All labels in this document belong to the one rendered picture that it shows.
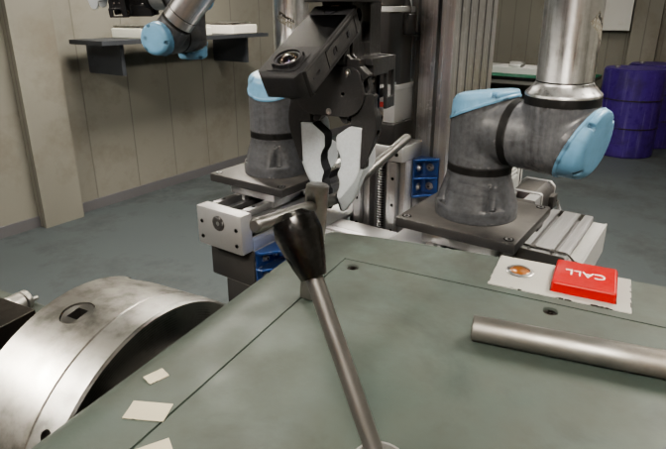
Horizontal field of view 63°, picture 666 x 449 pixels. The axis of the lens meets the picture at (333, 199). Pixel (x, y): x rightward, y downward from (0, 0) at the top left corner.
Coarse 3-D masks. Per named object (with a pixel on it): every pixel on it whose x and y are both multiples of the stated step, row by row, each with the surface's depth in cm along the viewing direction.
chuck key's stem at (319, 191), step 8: (312, 184) 51; (320, 184) 51; (312, 192) 51; (320, 192) 51; (328, 192) 52; (312, 200) 51; (320, 200) 51; (320, 208) 51; (320, 216) 51; (304, 288) 53; (304, 296) 54
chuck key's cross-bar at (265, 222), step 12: (396, 144) 68; (384, 156) 64; (372, 168) 61; (336, 192) 55; (300, 204) 49; (312, 204) 50; (264, 216) 44; (276, 216) 45; (252, 228) 43; (264, 228) 44
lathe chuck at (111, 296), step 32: (96, 288) 60; (128, 288) 60; (160, 288) 62; (32, 320) 55; (96, 320) 54; (0, 352) 53; (32, 352) 52; (64, 352) 51; (0, 384) 51; (32, 384) 50; (0, 416) 49; (32, 416) 48; (0, 448) 48
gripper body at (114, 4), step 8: (112, 0) 139; (120, 0) 137; (128, 0) 138; (136, 0) 138; (144, 0) 136; (112, 8) 138; (120, 8) 138; (128, 8) 138; (136, 8) 139; (144, 8) 138; (152, 8) 138; (112, 16) 139; (120, 16) 139; (128, 16) 139; (136, 16) 140; (144, 16) 139; (152, 16) 139
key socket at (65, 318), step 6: (72, 306) 57; (78, 306) 56; (84, 306) 56; (90, 306) 56; (66, 312) 56; (72, 312) 56; (78, 312) 56; (84, 312) 56; (90, 312) 55; (60, 318) 55; (66, 318) 55; (72, 318) 55; (78, 318) 55; (84, 318) 55
